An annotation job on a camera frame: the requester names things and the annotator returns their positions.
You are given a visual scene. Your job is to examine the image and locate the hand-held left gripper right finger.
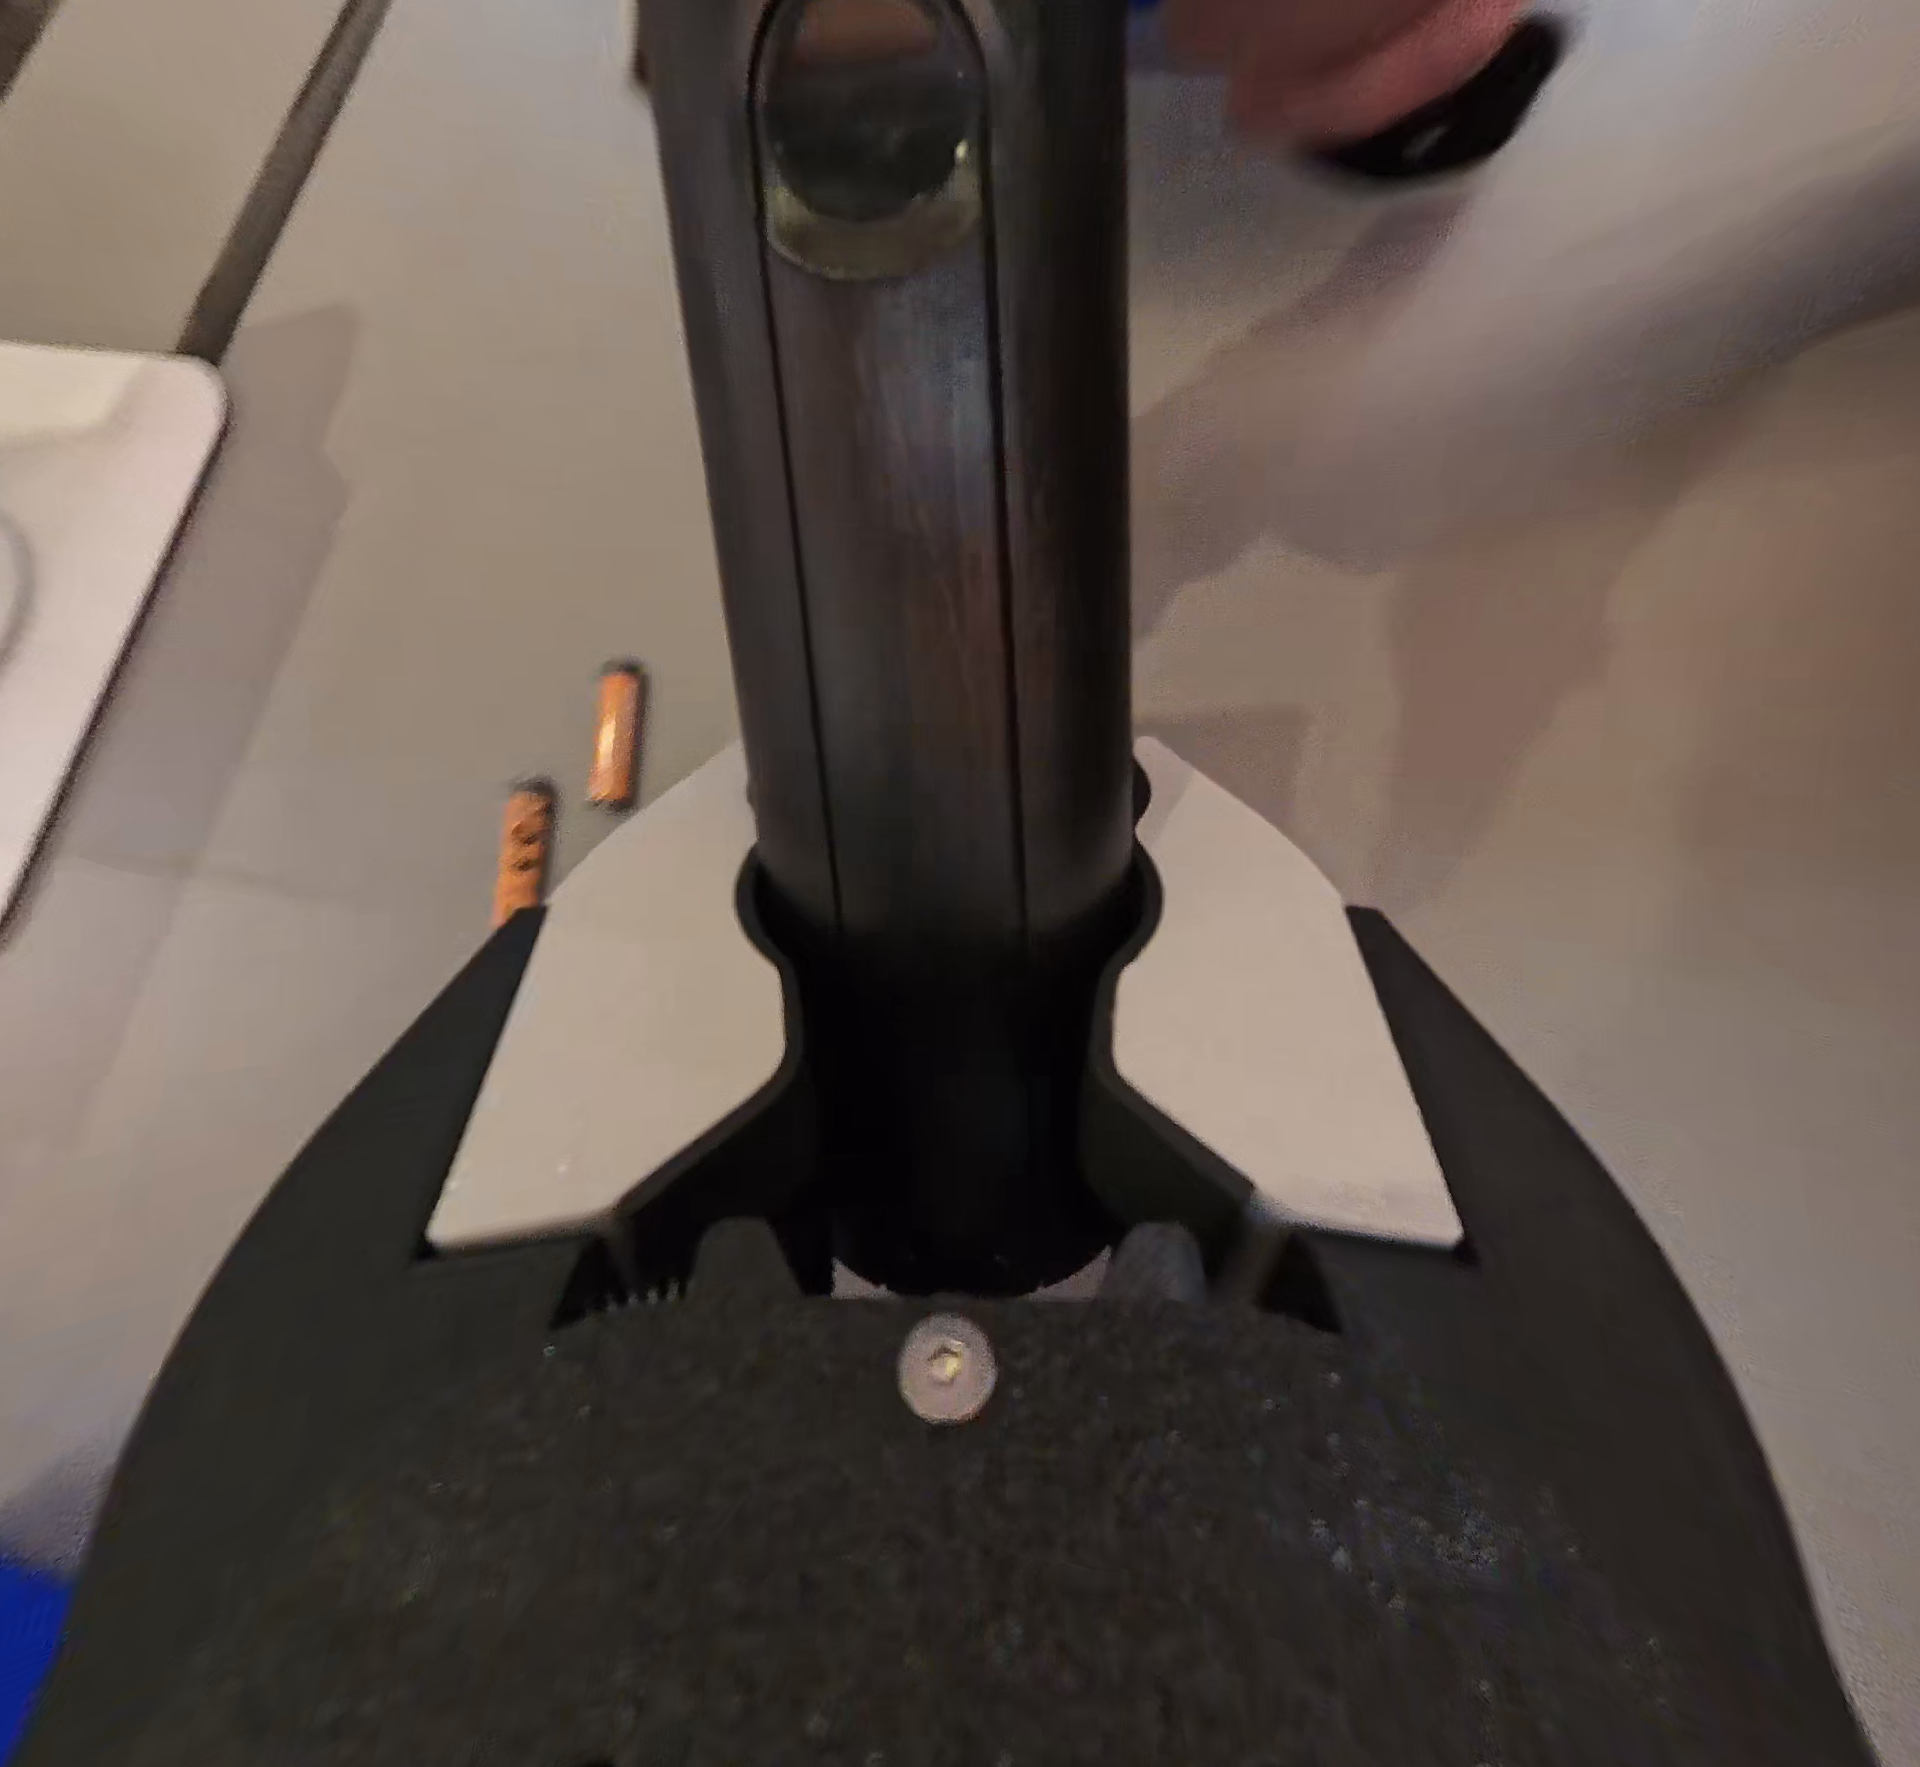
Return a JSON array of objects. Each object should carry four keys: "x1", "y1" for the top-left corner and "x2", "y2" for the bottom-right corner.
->
[{"x1": 1079, "y1": 735, "x2": 1463, "y2": 1303}]

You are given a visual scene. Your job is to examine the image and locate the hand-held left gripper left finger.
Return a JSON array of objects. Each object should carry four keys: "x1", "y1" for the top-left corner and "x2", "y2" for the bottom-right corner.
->
[{"x1": 426, "y1": 745, "x2": 823, "y2": 1297}]

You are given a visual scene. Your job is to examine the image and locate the orange battery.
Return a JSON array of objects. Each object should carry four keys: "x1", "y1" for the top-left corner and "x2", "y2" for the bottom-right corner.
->
[
  {"x1": 587, "y1": 656, "x2": 648, "y2": 810},
  {"x1": 489, "y1": 777, "x2": 561, "y2": 933}
]

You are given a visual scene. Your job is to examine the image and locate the black remote control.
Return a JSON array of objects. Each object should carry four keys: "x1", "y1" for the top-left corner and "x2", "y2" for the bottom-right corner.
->
[{"x1": 615, "y1": 0, "x2": 1166, "y2": 1297}]

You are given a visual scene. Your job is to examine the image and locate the blue plastic bin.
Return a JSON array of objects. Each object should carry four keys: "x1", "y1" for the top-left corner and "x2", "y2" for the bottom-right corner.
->
[{"x1": 0, "y1": 1557, "x2": 77, "y2": 1767}]

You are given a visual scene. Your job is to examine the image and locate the grey desk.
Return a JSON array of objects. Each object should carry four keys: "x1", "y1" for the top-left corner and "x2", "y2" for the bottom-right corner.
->
[{"x1": 0, "y1": 0, "x2": 1920, "y2": 1650}]

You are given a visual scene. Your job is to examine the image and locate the white desk stand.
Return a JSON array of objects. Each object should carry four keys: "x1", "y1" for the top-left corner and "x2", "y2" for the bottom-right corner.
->
[{"x1": 0, "y1": 341, "x2": 229, "y2": 933}]

